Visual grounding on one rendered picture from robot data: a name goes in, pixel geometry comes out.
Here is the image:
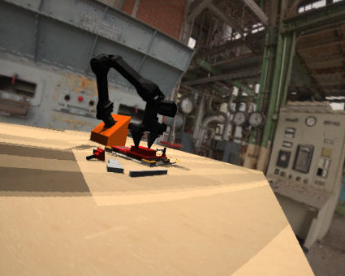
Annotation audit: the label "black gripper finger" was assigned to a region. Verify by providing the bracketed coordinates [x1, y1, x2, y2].
[130, 130, 144, 149]
[147, 132, 159, 149]

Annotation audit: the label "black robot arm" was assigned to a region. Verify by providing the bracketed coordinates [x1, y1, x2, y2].
[90, 54, 177, 134]

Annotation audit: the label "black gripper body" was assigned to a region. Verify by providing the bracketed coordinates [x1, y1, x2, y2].
[127, 111, 161, 135]

